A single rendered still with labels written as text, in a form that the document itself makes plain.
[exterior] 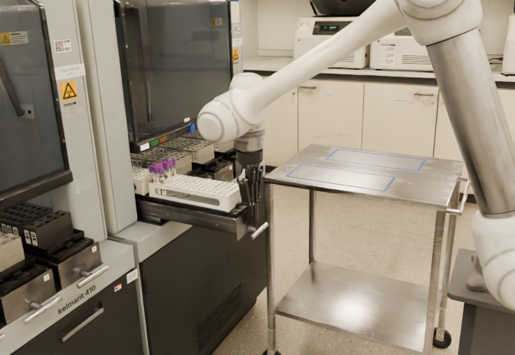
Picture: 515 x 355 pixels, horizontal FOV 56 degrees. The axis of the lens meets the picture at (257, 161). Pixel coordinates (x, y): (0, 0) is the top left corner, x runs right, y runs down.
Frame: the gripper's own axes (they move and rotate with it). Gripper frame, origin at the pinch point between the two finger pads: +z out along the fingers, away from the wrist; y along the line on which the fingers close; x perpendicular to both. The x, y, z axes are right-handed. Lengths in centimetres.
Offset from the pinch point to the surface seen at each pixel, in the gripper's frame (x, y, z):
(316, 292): 4, -44, 52
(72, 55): -37, 25, -48
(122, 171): -37.1, 12.6, -12.5
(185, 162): -35.7, -17.4, -6.3
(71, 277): -28, 44, 4
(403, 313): 38, -45, 52
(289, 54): -116, -291, -13
